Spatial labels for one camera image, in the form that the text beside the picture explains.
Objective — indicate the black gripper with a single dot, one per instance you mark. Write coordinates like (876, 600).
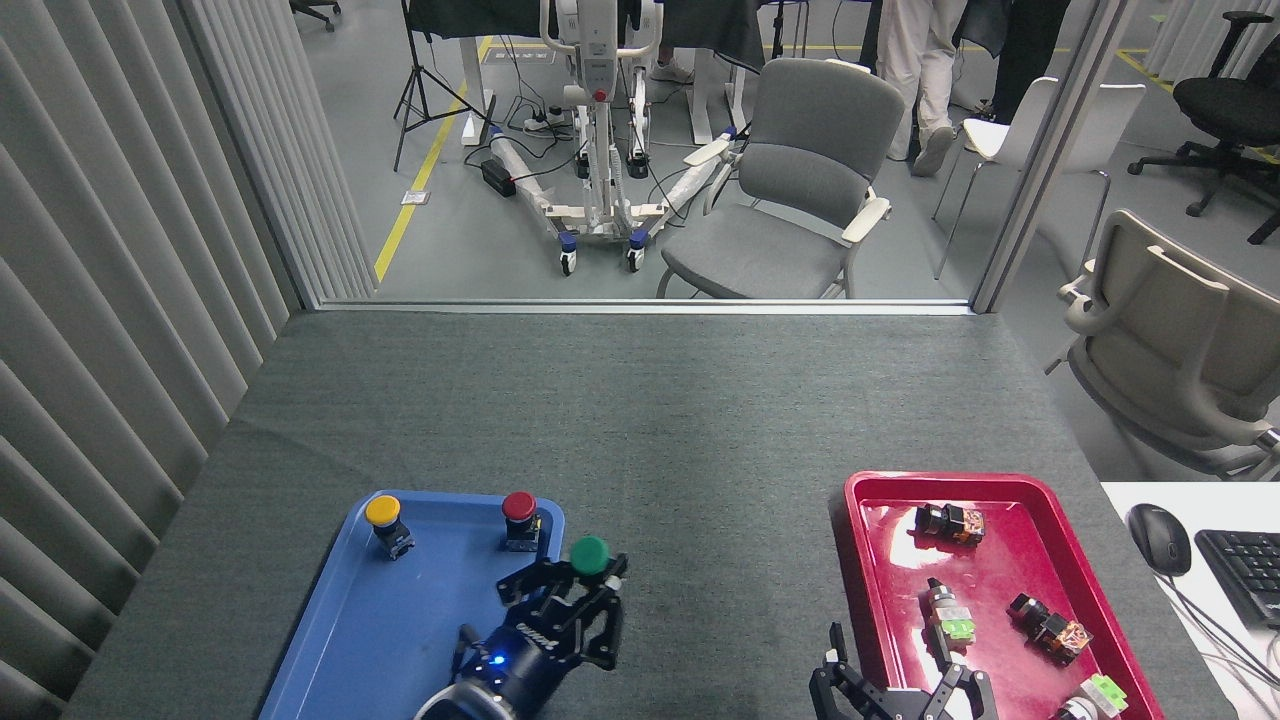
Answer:
(905, 708)
(530, 655)

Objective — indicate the green push button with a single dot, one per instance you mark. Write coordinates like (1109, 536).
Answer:
(589, 554)

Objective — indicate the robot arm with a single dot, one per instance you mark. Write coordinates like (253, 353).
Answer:
(465, 705)

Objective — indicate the red push button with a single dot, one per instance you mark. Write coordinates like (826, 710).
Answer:
(519, 506)

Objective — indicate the yellow push button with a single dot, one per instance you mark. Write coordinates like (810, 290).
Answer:
(383, 511)

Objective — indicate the red plastic tray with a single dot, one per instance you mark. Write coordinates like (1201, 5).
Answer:
(1010, 570)

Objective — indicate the blue plastic tray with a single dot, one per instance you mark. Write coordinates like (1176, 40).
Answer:
(400, 620)

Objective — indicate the white desk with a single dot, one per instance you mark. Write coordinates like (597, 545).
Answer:
(1150, 610)

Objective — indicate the black computer mouse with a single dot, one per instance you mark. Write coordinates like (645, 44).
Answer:
(1160, 540)

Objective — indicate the black keyboard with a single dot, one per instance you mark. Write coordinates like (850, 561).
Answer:
(1245, 575)

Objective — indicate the silver floor outlet plate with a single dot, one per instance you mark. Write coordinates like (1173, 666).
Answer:
(415, 198)

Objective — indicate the beige office chair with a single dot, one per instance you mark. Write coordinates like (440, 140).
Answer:
(1180, 340)

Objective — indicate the white stand on wheels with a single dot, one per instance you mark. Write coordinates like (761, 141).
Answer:
(600, 130)

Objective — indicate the white power strip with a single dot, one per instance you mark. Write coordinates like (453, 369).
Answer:
(545, 121)

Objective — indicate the grey armchair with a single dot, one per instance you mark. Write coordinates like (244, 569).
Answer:
(800, 170)

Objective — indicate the black tripod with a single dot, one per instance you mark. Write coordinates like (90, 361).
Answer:
(415, 90)

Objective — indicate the white plastic chair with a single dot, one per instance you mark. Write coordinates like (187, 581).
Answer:
(1020, 120)

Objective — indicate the person in pale trousers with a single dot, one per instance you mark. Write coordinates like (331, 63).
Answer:
(925, 60)

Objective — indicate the black swivel chair base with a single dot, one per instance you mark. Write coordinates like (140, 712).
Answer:
(318, 10)

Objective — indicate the person in dark trousers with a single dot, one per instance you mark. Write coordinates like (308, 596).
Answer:
(1025, 50)

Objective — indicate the black office chair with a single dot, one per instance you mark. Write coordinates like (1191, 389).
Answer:
(1230, 105)

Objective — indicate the white green push switch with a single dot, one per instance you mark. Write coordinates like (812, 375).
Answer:
(1095, 695)

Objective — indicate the silver post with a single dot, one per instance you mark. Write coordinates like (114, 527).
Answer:
(1050, 150)

